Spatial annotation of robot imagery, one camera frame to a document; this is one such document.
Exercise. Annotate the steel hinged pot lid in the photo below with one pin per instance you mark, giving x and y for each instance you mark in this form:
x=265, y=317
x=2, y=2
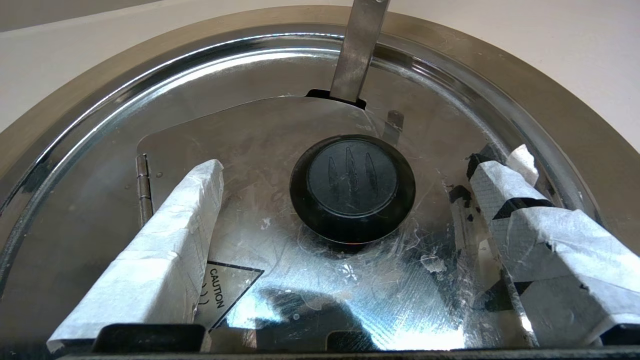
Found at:
x=280, y=150

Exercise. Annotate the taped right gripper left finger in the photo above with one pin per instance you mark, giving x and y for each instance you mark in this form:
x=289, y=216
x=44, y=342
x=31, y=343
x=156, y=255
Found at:
x=160, y=250

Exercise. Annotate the right steel pot lid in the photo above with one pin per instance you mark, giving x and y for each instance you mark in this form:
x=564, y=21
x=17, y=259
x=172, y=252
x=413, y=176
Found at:
x=150, y=57

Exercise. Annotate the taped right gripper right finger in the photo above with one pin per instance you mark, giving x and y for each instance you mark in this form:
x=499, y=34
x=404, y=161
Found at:
x=560, y=250

